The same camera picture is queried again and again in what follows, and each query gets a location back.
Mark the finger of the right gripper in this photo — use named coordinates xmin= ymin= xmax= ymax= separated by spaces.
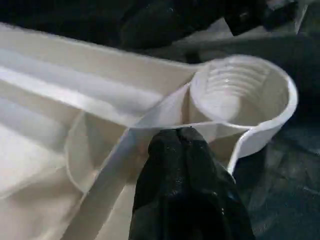
xmin=119 ymin=0 xmax=227 ymax=52

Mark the white plastic table top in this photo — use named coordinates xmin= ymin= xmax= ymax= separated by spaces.
xmin=0 ymin=22 xmax=299 ymax=240

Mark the black plastic mat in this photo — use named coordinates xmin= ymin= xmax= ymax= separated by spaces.
xmin=0 ymin=0 xmax=320 ymax=240

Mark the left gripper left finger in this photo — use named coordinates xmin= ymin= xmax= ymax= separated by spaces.
xmin=128 ymin=128 xmax=184 ymax=240

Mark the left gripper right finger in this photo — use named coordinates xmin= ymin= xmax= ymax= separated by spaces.
xmin=180 ymin=126 xmax=256 ymax=240

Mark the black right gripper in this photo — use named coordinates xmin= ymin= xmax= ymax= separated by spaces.
xmin=224 ymin=0 xmax=275 ymax=37

